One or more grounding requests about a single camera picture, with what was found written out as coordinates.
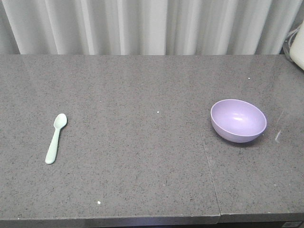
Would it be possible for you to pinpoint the purple plastic bowl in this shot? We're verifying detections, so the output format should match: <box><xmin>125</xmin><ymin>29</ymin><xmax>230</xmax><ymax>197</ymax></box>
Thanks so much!
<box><xmin>210</xmin><ymin>99</ymin><xmax>267</xmax><ymax>143</ymax></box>

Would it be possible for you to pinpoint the mint green plastic spoon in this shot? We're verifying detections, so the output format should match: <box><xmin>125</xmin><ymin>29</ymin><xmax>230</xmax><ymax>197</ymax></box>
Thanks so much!
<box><xmin>45</xmin><ymin>114</ymin><xmax>67</xmax><ymax>164</ymax></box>

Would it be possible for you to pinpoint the white pleated curtain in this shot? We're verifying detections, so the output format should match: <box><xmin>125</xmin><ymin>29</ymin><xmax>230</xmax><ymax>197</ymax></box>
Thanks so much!
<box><xmin>0</xmin><ymin>0</ymin><xmax>304</xmax><ymax>55</ymax></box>

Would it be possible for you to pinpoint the white blender with clear jar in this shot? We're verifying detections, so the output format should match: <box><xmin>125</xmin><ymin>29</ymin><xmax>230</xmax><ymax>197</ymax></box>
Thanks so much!
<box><xmin>290</xmin><ymin>22</ymin><xmax>304</xmax><ymax>69</ymax></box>

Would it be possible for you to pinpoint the black built-in drawer appliance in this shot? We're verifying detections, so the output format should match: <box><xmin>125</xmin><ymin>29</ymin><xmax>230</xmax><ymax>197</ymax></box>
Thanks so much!
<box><xmin>216</xmin><ymin>221</ymin><xmax>304</xmax><ymax>228</ymax></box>

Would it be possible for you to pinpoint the grey blender power cable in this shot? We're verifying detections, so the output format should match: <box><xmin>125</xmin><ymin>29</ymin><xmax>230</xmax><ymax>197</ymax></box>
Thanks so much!
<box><xmin>282</xmin><ymin>23</ymin><xmax>302</xmax><ymax>63</ymax></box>

